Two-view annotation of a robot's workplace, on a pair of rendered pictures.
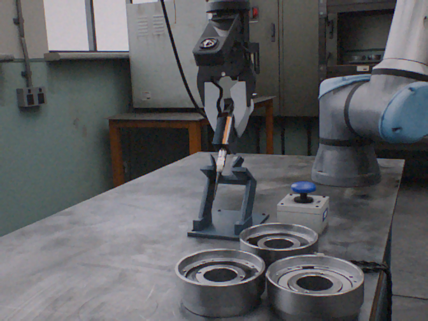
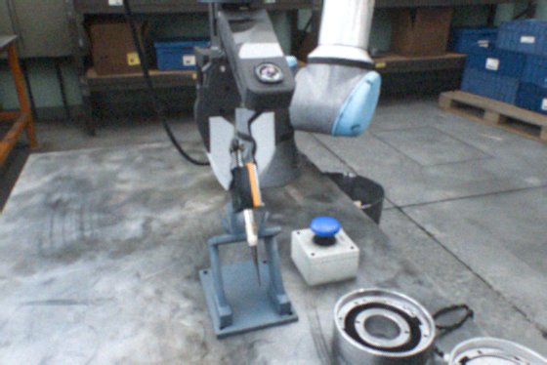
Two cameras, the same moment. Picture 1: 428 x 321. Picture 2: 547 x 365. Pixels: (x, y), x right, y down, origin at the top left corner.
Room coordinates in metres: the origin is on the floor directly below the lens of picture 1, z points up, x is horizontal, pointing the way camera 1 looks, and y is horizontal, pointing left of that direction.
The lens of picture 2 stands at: (0.41, 0.26, 1.18)
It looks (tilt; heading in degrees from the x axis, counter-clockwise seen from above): 26 degrees down; 320
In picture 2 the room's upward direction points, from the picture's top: straight up
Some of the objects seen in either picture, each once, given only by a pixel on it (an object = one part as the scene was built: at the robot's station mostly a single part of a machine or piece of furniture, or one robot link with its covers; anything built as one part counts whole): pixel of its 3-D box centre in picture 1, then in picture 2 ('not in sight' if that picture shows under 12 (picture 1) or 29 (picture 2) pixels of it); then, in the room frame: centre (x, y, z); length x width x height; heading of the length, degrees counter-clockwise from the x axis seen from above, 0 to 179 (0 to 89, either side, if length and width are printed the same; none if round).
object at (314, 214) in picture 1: (304, 211); (322, 251); (0.78, -0.15, 0.82); 0.08 x 0.07 x 0.05; 156
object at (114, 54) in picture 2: not in sight; (118, 46); (4.05, -1.24, 0.64); 0.49 x 0.40 x 0.37; 71
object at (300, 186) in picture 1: (303, 197); (324, 237); (0.77, -0.14, 0.85); 0.04 x 0.04 x 0.05
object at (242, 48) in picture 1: (230, 42); (232, 49); (0.82, -0.03, 1.10); 0.09 x 0.08 x 0.12; 157
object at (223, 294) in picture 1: (220, 281); not in sight; (0.54, 0.00, 0.82); 0.10 x 0.10 x 0.04
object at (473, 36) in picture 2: not in sight; (473, 39); (2.74, -4.31, 0.56); 0.52 x 0.38 x 0.22; 63
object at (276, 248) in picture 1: (278, 249); (381, 333); (0.63, -0.08, 0.82); 0.10 x 0.10 x 0.04
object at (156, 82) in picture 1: (195, 57); not in sight; (3.22, 0.09, 1.10); 0.62 x 0.61 x 0.65; 156
